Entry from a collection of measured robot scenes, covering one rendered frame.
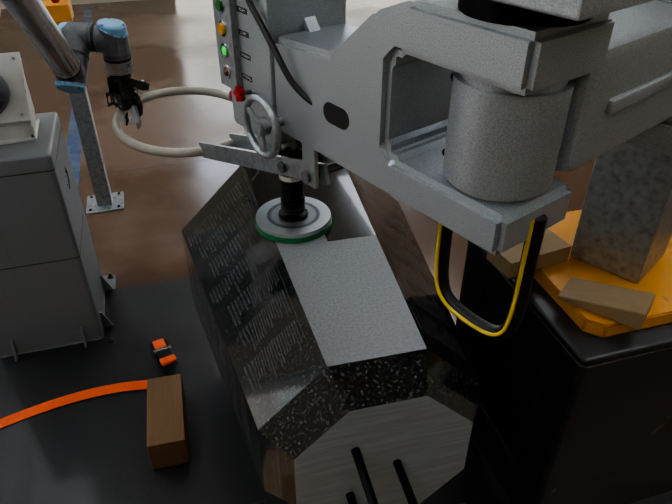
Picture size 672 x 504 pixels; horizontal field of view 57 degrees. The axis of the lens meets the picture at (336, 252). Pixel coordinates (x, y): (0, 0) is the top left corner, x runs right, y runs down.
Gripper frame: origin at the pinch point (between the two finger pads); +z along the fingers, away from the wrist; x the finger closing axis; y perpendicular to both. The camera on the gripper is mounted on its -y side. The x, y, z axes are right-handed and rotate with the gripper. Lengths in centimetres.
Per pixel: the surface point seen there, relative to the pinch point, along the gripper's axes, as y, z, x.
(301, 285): 59, -5, 94
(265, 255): 47, 0, 77
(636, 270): 20, -8, 171
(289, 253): 47, -4, 85
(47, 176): 30.7, 9.5, -14.1
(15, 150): 30.7, 2.3, -25.5
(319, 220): 33, -6, 88
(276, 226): 40, -6, 78
